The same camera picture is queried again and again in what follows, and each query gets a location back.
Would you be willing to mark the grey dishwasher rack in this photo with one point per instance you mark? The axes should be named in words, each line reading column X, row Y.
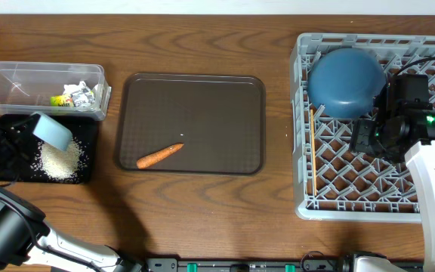
column 351, row 186

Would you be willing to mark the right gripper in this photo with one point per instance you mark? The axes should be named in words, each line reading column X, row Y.
column 360, row 137

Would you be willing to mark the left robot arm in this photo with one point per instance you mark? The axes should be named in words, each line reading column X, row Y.
column 25, row 235

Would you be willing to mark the light blue rice bowl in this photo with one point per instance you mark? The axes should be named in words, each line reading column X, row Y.
column 51, row 131

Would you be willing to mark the black plastic bin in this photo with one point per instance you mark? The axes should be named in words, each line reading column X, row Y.
column 83, row 129

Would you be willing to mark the white napkin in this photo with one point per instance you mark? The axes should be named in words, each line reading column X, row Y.
column 81, row 94

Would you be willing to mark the yellow snack wrapper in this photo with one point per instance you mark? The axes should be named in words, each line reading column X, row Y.
column 64, row 100

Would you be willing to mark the clear plastic bin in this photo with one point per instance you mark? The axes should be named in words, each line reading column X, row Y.
column 28, row 87

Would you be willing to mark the dark blue bowl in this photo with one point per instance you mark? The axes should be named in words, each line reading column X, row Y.
column 345, row 82

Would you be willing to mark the orange carrot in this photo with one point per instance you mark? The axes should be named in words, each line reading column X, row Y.
column 153, row 158

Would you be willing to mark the wooden chopstick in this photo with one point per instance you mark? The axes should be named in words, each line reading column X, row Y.
column 313, row 151

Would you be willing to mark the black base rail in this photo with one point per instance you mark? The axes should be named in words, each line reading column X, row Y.
column 308, row 263

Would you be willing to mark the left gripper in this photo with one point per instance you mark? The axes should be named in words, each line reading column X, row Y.
column 11, row 137

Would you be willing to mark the brown serving tray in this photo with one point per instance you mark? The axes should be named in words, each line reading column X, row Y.
column 219, row 120

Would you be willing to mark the pile of white rice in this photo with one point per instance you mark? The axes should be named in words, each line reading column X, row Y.
column 60, row 166

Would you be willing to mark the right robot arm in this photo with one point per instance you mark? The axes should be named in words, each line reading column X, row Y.
column 404, row 132

